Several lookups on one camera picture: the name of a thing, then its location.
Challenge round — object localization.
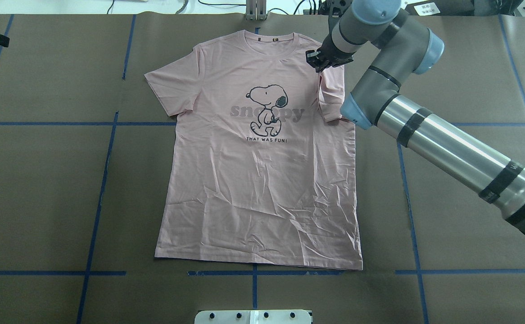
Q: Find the brown table cover sheet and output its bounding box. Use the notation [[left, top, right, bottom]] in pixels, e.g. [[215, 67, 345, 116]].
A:
[[0, 12, 525, 324]]

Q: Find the white mounting plate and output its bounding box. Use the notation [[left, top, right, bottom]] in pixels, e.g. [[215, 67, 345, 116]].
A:
[[194, 309, 313, 324]]

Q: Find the pink Snoopy t-shirt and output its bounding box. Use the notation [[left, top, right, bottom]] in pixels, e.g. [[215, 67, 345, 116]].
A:
[[145, 30, 363, 270]]

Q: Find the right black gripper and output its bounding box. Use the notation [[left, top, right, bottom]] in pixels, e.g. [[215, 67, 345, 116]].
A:
[[306, 34, 355, 72]]

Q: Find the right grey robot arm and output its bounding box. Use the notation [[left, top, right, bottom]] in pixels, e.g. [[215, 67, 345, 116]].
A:
[[306, 0, 525, 236]]

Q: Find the black power box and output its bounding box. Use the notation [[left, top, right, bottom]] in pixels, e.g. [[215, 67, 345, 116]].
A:
[[400, 0, 475, 16]]

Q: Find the aluminium frame post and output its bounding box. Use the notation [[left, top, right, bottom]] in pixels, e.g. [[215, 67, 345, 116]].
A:
[[245, 0, 268, 21]]

